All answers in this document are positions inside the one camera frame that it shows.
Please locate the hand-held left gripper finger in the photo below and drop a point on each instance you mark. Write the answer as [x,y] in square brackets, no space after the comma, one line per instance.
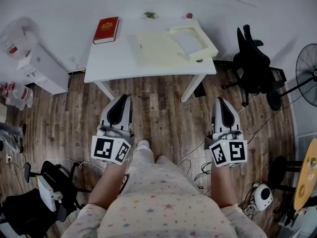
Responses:
[128,115]
[116,110]

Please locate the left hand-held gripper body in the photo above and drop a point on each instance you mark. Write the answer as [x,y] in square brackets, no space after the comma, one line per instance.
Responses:
[109,149]

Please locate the white flat device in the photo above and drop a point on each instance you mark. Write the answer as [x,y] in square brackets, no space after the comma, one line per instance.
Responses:
[45,192]

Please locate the white round device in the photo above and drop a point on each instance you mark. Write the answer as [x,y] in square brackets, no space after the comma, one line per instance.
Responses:
[262,196]

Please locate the green succulent plant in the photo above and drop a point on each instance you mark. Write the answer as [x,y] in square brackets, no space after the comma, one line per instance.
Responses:
[149,15]

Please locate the black standing fan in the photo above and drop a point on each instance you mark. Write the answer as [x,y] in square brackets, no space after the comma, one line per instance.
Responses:
[308,73]

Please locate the star-print pyjamas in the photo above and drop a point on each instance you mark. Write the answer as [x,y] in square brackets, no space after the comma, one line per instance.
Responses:
[158,207]

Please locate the pack of water bottles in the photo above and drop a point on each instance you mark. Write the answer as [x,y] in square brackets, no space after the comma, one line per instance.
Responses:
[18,97]

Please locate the white slipper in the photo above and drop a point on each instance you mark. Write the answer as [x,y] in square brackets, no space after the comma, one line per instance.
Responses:
[143,144]

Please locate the red succulent plant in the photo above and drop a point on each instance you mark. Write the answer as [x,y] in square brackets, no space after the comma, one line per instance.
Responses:
[189,15]

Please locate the person's left forearm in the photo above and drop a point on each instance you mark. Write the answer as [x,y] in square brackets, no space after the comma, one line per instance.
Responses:
[109,185]

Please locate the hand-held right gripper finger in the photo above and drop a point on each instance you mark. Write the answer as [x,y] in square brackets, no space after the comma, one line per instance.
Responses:
[217,118]
[227,115]

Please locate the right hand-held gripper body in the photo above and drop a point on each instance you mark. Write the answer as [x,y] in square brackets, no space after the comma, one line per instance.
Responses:
[229,152]

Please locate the white cardboard box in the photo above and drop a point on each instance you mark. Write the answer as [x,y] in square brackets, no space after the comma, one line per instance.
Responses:
[44,71]

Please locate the red hardcover book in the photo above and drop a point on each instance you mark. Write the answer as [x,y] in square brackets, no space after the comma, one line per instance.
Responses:
[106,30]

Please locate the person's right forearm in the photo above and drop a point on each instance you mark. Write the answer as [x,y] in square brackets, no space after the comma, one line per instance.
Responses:
[223,185]

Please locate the black folding chair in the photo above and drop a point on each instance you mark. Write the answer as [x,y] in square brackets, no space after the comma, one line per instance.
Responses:
[29,207]

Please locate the cream sheet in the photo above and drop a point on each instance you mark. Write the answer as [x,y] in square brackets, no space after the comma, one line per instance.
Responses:
[156,49]

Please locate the white table leg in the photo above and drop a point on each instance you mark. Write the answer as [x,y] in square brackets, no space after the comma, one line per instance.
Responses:
[192,88]
[106,90]

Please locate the round wooden table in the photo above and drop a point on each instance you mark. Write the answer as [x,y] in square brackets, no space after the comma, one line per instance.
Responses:
[305,180]

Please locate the black office chair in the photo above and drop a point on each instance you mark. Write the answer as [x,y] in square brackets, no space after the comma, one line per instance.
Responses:
[250,66]

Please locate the white A4 paper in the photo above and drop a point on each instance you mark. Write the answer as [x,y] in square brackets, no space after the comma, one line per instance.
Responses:
[185,42]

